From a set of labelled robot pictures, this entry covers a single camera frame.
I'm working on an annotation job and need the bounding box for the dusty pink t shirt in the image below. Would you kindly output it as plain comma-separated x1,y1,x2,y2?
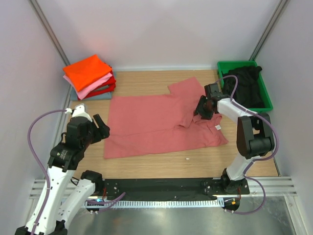
104,77,228,159

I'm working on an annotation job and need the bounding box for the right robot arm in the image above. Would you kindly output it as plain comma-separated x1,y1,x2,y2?
194,84,275,194

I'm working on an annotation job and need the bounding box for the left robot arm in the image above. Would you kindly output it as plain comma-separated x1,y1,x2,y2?
15,113,110,235

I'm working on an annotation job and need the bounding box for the light pink folded t shirt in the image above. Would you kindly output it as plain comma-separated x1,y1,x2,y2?
63,72,113,99

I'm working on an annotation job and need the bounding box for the red folded t shirt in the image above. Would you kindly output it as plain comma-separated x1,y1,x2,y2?
77,75,116,100

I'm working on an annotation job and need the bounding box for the black t shirt in bin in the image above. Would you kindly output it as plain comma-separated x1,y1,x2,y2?
223,66,265,109

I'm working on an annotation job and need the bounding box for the orange folded t shirt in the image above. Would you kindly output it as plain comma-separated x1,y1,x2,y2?
63,54,112,92

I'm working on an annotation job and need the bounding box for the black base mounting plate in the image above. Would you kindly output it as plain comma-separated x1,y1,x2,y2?
104,178,250,202

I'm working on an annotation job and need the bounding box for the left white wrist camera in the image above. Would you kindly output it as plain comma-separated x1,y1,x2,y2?
65,103,93,122

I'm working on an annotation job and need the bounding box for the white slotted cable duct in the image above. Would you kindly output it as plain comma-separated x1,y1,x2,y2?
84,199,224,209

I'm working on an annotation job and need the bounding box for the right aluminium frame post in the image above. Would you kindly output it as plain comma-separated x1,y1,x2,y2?
249,0,290,61

